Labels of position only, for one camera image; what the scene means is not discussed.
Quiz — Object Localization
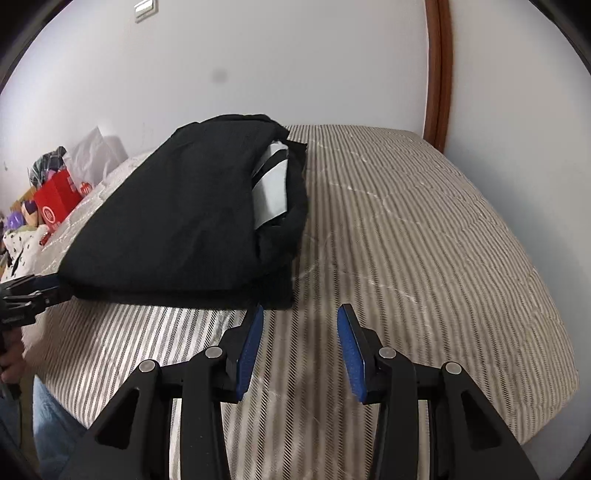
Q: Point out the dark plaid cloth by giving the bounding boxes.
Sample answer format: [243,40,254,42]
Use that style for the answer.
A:
[28,147,68,184]

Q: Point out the wooden door frame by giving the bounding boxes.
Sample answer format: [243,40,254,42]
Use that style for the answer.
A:
[422,0,454,154]

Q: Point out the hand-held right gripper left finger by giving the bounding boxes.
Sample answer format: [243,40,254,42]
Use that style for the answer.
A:
[60,305,265,480]

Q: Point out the white floral cloth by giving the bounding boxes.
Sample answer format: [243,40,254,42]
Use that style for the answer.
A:
[2,225,48,278]

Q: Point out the white Miniso plastic bag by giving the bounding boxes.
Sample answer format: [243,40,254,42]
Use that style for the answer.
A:
[62,127,129,186]

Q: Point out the red paper bag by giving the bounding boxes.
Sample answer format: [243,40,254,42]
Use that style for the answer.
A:
[32,168,88,232]

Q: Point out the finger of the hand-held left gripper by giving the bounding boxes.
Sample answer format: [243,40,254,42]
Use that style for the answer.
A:
[25,273,75,308]

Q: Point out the black white blue jacket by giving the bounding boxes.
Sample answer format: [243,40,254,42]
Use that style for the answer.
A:
[59,113,309,309]

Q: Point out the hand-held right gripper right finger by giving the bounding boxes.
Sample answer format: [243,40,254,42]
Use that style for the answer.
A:
[337,303,541,480]

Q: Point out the person's blue jeans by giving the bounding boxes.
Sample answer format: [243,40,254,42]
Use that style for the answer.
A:
[0,375,95,480]

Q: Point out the purple plush toy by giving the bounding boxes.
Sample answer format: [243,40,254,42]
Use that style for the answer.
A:
[0,202,40,232]

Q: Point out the person's left hand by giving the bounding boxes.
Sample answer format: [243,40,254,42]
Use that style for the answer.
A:
[0,340,25,386]

